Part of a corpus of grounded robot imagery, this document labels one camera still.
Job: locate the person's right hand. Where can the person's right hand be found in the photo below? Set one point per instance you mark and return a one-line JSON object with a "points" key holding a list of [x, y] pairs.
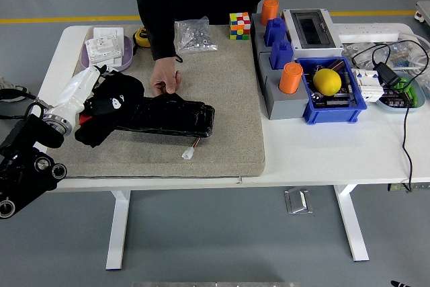
{"points": [[164, 77]]}

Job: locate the orange plastic cylinder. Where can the orange plastic cylinder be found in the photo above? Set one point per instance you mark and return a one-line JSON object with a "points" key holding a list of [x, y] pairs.
{"points": [[269, 11], [290, 78]]}

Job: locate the black rag with red patch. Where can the black rag with red patch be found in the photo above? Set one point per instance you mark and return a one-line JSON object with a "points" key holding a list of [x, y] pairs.
{"points": [[124, 85]]}

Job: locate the yellow ball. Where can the yellow ball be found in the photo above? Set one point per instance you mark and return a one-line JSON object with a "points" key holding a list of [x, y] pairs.
{"points": [[327, 81]]}

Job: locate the person's right forearm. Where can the person's right forearm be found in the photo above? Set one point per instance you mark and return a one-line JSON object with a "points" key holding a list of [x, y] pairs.
{"points": [[163, 38]]}

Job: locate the green plastic parts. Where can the green plastic parts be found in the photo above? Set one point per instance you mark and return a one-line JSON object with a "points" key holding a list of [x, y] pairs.
{"points": [[410, 90]]}

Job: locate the black power adapter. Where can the black power adapter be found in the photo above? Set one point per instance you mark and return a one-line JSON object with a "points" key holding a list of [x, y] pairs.
{"points": [[387, 74]]}

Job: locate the metal floor plate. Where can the metal floor plate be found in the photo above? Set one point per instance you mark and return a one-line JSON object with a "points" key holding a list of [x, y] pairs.
{"points": [[298, 201]]}

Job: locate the purple oval tray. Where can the purple oval tray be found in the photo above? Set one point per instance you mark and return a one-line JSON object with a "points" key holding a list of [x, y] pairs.
{"points": [[127, 58]]}

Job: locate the black panel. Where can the black panel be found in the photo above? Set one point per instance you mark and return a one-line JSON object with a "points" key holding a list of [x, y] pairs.
{"points": [[174, 119]]}

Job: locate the yellow black tape measure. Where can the yellow black tape measure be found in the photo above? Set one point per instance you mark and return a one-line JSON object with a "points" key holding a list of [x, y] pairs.
{"points": [[142, 36]]}

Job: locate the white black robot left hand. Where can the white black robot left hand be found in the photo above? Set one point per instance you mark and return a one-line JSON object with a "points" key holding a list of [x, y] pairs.
{"points": [[77, 90]]}

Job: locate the light blue tray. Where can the light blue tray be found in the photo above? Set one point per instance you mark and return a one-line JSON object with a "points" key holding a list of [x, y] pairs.
{"points": [[396, 109]]}

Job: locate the blue plastic block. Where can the blue plastic block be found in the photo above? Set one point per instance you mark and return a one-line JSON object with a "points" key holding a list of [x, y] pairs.
{"points": [[281, 55], [274, 33]]}

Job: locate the clear bag of metal nuts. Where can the clear bag of metal nuts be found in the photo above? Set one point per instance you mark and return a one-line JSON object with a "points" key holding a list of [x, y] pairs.
{"points": [[195, 36]]}

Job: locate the grey electrical distribution box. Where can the grey electrical distribution box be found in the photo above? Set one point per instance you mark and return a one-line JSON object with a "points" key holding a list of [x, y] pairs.
{"points": [[312, 28]]}

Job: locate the white power strip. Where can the white power strip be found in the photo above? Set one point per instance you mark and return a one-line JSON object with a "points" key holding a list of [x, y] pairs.
{"points": [[366, 31]]}

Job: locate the brown cylindrical capacitor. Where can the brown cylindrical capacitor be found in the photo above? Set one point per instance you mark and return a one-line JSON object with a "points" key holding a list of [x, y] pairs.
{"points": [[336, 64]]}

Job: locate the grey-brown mat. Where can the grey-brown mat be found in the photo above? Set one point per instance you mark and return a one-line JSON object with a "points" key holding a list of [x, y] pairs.
{"points": [[228, 115]]}

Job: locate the white scale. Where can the white scale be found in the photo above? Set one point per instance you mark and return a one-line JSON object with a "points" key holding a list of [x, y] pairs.
{"points": [[424, 13]]}

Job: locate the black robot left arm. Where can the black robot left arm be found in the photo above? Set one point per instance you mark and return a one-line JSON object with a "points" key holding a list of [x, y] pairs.
{"points": [[27, 166]]}

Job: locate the blue plastic bin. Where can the blue plastic bin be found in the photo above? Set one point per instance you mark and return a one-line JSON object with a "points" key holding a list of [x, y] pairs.
{"points": [[336, 114]]}

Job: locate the white wall switch plate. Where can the white wall switch plate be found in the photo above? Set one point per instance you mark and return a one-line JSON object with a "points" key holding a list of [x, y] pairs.
{"points": [[114, 62], [104, 48], [107, 32]]}

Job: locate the clear bag of small parts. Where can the clear bag of small parts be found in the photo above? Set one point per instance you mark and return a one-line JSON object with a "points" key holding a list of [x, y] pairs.
{"points": [[369, 50]]}

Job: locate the multicolour puzzle cube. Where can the multicolour puzzle cube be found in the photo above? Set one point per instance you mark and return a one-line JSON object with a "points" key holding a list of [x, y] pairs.
{"points": [[240, 26]]}

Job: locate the white table leg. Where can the white table leg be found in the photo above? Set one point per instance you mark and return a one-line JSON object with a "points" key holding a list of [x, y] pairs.
{"points": [[117, 226], [352, 226]]}

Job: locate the white circuit breaker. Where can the white circuit breaker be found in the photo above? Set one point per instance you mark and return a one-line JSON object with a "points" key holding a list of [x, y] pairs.
{"points": [[367, 87]]}

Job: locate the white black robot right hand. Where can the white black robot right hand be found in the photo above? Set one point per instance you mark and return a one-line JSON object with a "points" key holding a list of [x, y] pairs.
{"points": [[399, 284]]}

